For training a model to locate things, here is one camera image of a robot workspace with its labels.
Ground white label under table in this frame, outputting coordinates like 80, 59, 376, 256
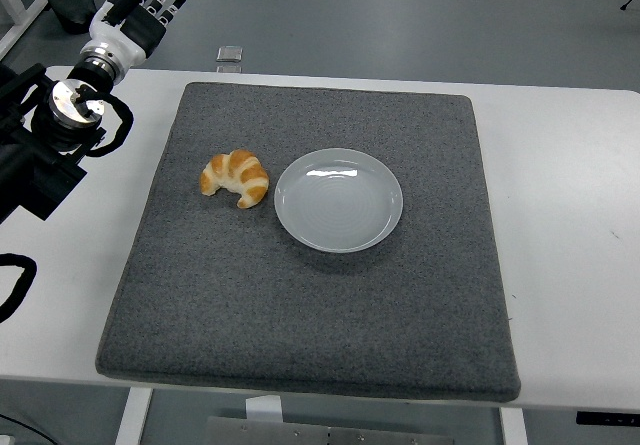
244, 394, 285, 424

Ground white table leg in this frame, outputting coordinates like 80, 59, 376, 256
114, 387, 154, 445
499, 407, 529, 445

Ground round grey plate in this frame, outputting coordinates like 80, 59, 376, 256
273, 147, 404, 254

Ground golden croissant bread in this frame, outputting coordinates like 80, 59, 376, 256
199, 149, 271, 210

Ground black floor cable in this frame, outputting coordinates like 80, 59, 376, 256
0, 412, 56, 445

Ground white furniture frame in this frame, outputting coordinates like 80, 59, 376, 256
0, 0, 49, 61

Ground black bin with clear liner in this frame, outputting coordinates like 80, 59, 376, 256
33, 0, 99, 35

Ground black table control panel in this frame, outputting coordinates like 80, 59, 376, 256
575, 410, 640, 426

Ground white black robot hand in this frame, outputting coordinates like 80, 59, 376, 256
79, 0, 190, 70

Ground grey felt mat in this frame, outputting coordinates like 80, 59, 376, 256
94, 81, 522, 405

